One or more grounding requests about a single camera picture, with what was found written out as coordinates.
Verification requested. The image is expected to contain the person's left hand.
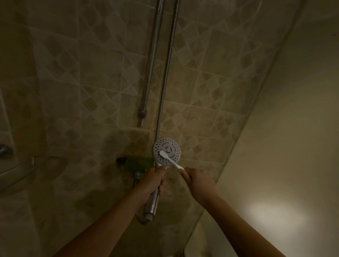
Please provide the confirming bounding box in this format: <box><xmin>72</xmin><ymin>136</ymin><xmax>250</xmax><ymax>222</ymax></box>
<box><xmin>136</xmin><ymin>166</ymin><xmax>167</xmax><ymax>204</ymax></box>

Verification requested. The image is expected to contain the person's right hand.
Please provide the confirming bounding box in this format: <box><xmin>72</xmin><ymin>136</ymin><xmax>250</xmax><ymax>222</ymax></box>
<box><xmin>178</xmin><ymin>167</ymin><xmax>219</xmax><ymax>206</ymax></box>

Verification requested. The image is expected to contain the white toothbrush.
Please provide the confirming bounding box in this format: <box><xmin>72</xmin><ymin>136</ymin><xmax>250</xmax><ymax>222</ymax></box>
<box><xmin>159</xmin><ymin>150</ymin><xmax>186</xmax><ymax>171</ymax></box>

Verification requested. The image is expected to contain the metal flexible shower hose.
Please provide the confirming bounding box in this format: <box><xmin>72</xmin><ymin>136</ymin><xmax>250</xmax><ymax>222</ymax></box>
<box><xmin>135</xmin><ymin>0</ymin><xmax>181</xmax><ymax>226</ymax></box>

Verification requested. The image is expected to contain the person's right forearm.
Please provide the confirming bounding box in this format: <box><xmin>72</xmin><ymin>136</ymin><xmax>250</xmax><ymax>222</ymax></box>
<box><xmin>204</xmin><ymin>196</ymin><xmax>286</xmax><ymax>257</ymax></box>

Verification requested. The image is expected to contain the person's left forearm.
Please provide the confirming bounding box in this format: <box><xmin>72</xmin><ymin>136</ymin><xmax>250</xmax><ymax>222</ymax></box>
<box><xmin>53</xmin><ymin>193</ymin><xmax>154</xmax><ymax>257</ymax></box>

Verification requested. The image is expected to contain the green shower mixer valve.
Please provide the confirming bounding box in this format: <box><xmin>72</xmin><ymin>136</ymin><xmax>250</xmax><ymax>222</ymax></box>
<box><xmin>116</xmin><ymin>156</ymin><xmax>157</xmax><ymax>186</ymax></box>

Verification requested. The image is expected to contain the glass corner shelf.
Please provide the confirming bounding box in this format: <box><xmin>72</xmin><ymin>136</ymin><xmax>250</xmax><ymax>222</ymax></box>
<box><xmin>0</xmin><ymin>156</ymin><xmax>67</xmax><ymax>195</ymax></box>

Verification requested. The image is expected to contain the chrome shower slide rail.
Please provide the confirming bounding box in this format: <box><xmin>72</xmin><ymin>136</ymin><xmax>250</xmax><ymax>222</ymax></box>
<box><xmin>137</xmin><ymin>0</ymin><xmax>166</xmax><ymax>128</ymax></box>

